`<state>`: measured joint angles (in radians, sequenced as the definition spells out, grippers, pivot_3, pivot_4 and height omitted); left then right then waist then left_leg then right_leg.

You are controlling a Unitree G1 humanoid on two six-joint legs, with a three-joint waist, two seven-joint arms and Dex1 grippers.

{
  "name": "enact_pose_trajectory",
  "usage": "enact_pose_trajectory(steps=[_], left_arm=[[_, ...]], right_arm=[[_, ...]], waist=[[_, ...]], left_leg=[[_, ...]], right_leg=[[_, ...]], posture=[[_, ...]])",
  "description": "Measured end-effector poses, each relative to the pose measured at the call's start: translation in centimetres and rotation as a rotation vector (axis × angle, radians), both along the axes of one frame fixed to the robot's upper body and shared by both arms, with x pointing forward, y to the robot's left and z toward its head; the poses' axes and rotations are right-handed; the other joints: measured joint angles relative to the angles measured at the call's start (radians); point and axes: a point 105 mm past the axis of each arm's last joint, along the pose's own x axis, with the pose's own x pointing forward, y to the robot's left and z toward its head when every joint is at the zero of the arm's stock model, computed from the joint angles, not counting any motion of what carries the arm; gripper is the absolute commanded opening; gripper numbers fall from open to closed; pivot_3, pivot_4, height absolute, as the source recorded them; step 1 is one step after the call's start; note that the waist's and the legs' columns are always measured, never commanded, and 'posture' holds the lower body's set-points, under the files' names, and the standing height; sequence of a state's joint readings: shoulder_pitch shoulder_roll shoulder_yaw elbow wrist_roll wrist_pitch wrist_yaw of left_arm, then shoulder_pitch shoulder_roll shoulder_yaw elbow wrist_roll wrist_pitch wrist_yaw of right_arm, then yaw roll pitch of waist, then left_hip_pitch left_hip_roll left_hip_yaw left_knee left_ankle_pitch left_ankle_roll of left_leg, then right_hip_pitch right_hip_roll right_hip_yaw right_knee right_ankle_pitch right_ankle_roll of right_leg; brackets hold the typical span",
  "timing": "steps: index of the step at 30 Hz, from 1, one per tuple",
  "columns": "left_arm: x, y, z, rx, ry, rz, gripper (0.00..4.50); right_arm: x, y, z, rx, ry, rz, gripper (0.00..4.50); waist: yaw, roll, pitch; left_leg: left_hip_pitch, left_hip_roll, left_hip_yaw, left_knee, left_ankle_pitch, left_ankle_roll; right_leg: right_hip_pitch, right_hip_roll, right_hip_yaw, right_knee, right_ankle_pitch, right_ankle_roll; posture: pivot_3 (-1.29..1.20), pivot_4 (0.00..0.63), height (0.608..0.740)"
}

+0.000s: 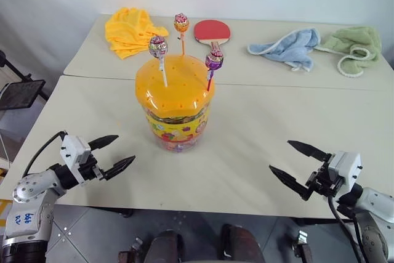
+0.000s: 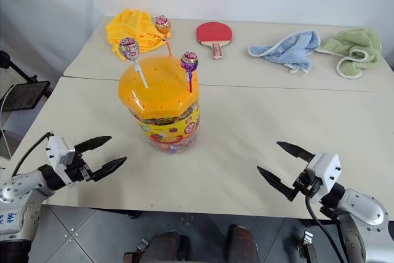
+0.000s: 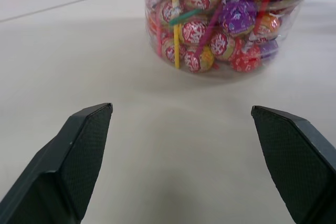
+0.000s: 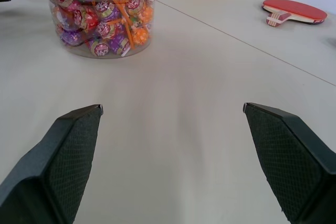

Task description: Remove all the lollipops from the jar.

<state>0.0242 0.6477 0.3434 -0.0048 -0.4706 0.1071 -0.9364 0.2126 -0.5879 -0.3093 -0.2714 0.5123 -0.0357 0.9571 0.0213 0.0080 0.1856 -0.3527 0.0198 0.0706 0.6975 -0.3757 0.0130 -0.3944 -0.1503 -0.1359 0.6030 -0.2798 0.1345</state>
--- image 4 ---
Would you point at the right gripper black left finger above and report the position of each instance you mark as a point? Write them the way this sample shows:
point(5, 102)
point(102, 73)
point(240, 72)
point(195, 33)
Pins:
point(52, 171)

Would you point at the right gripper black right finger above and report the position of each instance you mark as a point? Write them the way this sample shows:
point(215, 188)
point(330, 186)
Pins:
point(291, 166)

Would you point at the red wrapped lollipop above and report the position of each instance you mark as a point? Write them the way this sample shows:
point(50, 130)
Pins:
point(85, 18)

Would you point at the purple wrapped lollipop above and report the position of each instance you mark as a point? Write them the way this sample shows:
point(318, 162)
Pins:
point(99, 48)
point(71, 37)
point(106, 9)

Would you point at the clear plastic lollipop jar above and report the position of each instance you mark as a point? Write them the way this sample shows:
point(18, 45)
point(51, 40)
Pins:
point(102, 11)

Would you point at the orange wrapped lollipop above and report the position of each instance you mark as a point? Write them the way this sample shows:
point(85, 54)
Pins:
point(139, 36)

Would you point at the red table tennis paddle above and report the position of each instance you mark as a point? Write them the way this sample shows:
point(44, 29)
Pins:
point(296, 10)

